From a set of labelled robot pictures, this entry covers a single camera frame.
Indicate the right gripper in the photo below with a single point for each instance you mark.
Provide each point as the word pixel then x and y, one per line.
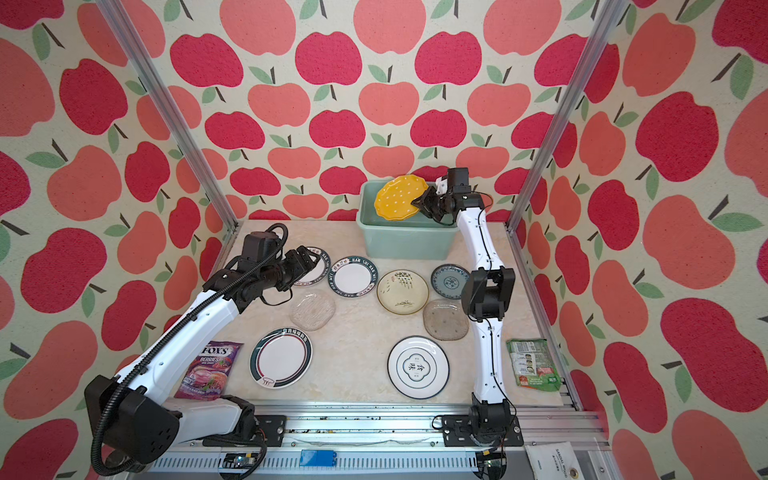
pixel 424 202

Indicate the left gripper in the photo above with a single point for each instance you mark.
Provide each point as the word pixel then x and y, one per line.
pixel 300 268

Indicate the small green-rim plate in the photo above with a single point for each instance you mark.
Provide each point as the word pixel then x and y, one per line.
pixel 319 272
pixel 353 277

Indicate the yellow dotted plate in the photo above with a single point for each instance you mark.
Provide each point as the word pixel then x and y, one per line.
pixel 394 200

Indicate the large green-red rim plate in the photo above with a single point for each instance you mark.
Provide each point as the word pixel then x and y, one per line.
pixel 281 358

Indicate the white teal-ring plate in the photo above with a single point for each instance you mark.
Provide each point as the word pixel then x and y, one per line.
pixel 418 368

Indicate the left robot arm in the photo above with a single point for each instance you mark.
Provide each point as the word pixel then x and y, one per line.
pixel 130 424

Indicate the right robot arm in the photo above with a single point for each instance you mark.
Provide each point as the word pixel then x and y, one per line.
pixel 485 299

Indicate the green plastic bin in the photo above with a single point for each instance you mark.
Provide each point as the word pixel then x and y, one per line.
pixel 416 238

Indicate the clear glass plate left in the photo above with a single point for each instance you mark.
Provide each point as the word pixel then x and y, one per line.
pixel 313 311

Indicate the blue patterned small plate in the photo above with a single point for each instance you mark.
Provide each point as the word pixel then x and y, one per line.
pixel 448 280

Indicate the cream floral plate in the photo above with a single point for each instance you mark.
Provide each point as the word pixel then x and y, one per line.
pixel 402 292

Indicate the grey glass plate right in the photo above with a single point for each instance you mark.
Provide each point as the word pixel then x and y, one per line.
pixel 444 320

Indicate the purple candy bag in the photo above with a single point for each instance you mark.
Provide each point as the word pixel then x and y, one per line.
pixel 207 376

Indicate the green snack bag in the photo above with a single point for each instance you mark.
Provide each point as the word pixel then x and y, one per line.
pixel 533 366

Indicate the white paper sheet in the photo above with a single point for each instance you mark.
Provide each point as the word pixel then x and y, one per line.
pixel 554 461

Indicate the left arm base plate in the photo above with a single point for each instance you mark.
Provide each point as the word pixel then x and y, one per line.
pixel 264 431

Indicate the blue block on rail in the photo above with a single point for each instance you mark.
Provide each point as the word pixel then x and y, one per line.
pixel 318 458

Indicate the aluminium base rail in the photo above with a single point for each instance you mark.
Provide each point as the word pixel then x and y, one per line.
pixel 390 438

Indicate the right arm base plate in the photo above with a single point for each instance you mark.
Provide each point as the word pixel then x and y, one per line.
pixel 464 431

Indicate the right aluminium frame post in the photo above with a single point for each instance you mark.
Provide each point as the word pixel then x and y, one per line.
pixel 605 24

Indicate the aluminium frame post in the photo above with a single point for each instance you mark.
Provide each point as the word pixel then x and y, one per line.
pixel 130 41
pixel 605 24

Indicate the left aluminium frame post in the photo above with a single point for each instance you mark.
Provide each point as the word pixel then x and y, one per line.
pixel 130 41

